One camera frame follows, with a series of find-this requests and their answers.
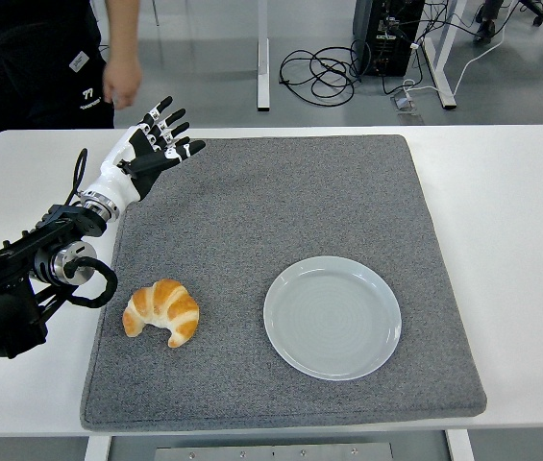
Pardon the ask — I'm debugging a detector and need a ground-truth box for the person's hand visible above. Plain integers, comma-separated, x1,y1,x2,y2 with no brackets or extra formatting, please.
101,50,143,109

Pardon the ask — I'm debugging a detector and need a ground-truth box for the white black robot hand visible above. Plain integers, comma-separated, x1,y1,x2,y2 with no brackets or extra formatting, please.
83,95,208,207

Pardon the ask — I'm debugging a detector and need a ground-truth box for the golden croissant bread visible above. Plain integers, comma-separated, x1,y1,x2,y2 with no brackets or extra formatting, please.
122,278,201,349

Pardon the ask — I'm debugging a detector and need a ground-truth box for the pale grey round plate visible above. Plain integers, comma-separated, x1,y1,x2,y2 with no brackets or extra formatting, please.
262,255,403,382

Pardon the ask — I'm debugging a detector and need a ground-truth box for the grey metal plate with screws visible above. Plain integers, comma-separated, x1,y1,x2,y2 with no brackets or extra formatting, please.
154,442,396,461

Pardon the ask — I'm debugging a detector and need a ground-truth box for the person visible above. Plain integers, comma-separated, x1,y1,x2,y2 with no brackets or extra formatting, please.
0,0,116,155

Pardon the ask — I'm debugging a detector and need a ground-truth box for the grey fabric mat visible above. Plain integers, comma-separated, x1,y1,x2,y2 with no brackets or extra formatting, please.
80,133,488,432

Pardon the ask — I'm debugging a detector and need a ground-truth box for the white desk leg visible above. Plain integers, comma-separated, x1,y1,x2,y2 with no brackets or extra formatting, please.
255,0,271,113
422,0,458,109

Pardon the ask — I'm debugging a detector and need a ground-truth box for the black computer tower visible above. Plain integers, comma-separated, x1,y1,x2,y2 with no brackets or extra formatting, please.
351,0,427,79

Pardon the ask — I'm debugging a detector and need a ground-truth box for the white table leg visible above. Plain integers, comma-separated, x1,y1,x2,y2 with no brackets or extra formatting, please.
83,434,112,461
445,428,476,461

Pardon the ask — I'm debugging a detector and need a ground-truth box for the grey floor socket box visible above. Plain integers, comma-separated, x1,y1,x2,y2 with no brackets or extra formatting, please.
390,89,422,116

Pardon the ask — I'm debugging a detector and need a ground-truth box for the seated person's leg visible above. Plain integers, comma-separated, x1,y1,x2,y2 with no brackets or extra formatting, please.
471,0,506,44

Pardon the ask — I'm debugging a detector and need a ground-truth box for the black office chair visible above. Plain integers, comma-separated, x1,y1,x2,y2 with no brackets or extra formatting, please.
515,0,543,28

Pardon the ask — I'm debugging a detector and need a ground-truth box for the black coiled floor cable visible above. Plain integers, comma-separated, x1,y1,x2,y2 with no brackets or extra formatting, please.
279,45,363,108

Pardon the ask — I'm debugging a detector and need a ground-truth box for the white floor cable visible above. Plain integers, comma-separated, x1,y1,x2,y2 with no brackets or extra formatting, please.
403,9,510,97

